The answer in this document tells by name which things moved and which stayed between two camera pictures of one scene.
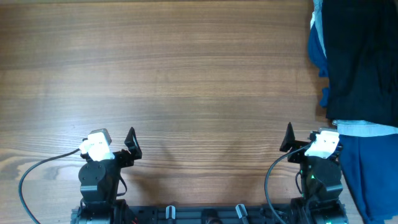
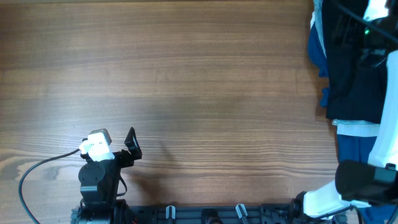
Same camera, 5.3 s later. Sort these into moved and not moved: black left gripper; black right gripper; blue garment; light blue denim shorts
Moved: black right gripper
Not moved: black left gripper; blue garment; light blue denim shorts
